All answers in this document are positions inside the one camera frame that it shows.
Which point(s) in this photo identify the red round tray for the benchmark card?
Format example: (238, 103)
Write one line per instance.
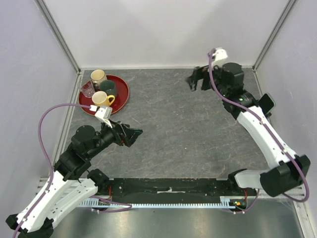
(120, 100)

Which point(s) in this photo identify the dark green mug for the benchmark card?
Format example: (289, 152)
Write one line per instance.
(109, 87)

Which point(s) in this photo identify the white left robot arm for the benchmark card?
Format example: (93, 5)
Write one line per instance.
(52, 205)

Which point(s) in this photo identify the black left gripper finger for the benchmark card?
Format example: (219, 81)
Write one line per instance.
(123, 127)
(131, 136)

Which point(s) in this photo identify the cream mug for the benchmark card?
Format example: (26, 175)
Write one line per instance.
(98, 76)

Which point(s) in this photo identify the slotted cable duct rail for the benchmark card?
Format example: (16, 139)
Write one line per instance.
(221, 203)

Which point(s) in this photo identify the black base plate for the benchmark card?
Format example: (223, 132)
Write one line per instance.
(171, 189)

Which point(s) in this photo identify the clear drinking glass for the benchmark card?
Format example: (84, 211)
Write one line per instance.
(86, 88)

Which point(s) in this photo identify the yellow mug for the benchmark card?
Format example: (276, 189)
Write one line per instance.
(101, 98)

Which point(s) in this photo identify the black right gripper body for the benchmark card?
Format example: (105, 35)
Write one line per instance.
(216, 73)

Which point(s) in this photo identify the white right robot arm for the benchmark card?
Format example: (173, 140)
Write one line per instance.
(287, 170)

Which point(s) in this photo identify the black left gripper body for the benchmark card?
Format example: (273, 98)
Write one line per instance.
(109, 135)

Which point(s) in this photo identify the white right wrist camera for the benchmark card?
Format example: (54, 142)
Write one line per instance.
(218, 57)

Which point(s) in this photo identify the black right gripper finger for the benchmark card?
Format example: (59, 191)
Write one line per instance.
(206, 84)
(193, 79)

